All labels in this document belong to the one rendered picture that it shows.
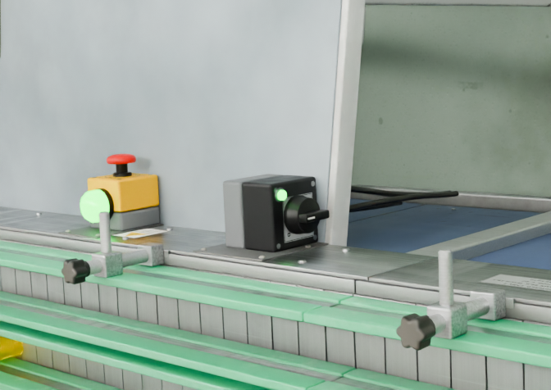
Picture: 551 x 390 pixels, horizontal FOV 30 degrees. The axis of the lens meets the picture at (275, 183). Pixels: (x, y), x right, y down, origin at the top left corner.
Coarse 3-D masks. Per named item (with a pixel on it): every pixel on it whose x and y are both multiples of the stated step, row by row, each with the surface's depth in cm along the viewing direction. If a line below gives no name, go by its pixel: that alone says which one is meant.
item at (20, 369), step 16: (0, 368) 143; (16, 368) 142; (32, 368) 141; (48, 368) 141; (0, 384) 135; (16, 384) 134; (32, 384) 134; (48, 384) 135; (64, 384) 134; (80, 384) 133; (96, 384) 133
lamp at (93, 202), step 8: (88, 192) 137; (96, 192) 136; (104, 192) 137; (80, 200) 137; (88, 200) 136; (96, 200) 135; (104, 200) 136; (112, 200) 137; (80, 208) 137; (88, 208) 136; (96, 208) 135; (104, 208) 136; (112, 208) 137; (88, 216) 136; (96, 216) 136
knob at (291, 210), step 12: (288, 204) 117; (300, 204) 116; (312, 204) 118; (288, 216) 117; (300, 216) 116; (312, 216) 116; (324, 216) 117; (288, 228) 117; (300, 228) 116; (312, 228) 118
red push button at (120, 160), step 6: (108, 156) 140; (114, 156) 139; (120, 156) 139; (126, 156) 139; (132, 156) 139; (108, 162) 139; (114, 162) 138; (120, 162) 138; (126, 162) 139; (132, 162) 139; (120, 168) 140; (126, 168) 140
